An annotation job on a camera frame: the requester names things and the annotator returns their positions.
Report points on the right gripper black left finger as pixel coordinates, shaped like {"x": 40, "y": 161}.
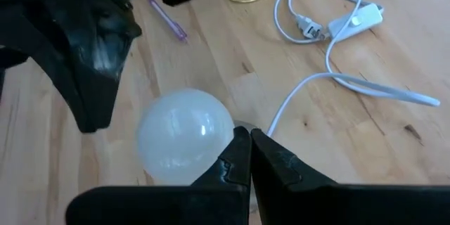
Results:
{"x": 197, "y": 204}

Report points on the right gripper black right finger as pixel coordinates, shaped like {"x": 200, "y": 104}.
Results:
{"x": 316, "y": 204}

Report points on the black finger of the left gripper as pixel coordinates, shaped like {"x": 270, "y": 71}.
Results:
{"x": 102, "y": 52}
{"x": 49, "y": 42}

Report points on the white lightbulb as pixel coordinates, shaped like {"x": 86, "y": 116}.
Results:
{"x": 183, "y": 137}

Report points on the purple pen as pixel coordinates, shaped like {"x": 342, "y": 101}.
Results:
{"x": 168, "y": 21}

